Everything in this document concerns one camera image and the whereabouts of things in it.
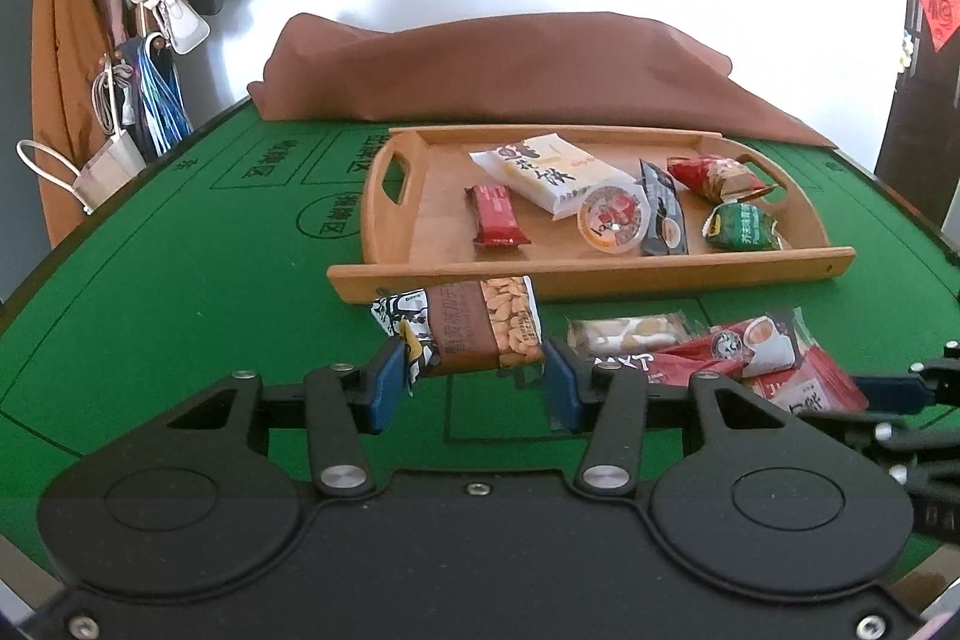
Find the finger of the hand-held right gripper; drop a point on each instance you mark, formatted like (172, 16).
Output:
(892, 392)
(862, 428)

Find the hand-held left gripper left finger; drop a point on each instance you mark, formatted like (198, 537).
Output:
(386, 385)

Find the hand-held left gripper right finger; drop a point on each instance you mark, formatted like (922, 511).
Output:
(562, 385)

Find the brown peanut snack packet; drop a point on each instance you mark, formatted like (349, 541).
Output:
(480, 325)

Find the red white coffee sachet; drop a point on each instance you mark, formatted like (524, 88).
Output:
(750, 340)

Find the round jelly cup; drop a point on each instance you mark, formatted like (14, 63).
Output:
(611, 218)

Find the dark red snack bar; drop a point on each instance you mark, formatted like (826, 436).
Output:
(495, 216)

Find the black sachet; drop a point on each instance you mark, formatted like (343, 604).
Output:
(664, 220)

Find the green snack packet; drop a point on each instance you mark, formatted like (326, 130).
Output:
(742, 227)

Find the clear nougat packet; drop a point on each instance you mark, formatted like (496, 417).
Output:
(630, 332)

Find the red packet with white letters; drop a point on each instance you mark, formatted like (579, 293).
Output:
(660, 370)

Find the white pastry snack packet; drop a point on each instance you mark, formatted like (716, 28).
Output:
(540, 175)

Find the red triangular snack packet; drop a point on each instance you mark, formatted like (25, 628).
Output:
(705, 175)

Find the dark brown door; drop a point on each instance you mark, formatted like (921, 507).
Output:
(922, 115)

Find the brown cloth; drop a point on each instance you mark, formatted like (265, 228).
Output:
(525, 70)

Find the white flower ornament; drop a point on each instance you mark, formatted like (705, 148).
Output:
(907, 54)

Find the white paper bag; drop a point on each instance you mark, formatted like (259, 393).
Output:
(112, 171)

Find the blue striped bag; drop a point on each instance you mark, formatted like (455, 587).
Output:
(157, 100)

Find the red door decoration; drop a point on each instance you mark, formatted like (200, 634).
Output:
(941, 3)

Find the white small purse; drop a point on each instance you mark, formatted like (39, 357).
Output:
(184, 25)

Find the brown coat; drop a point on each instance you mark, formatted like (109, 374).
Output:
(67, 48)

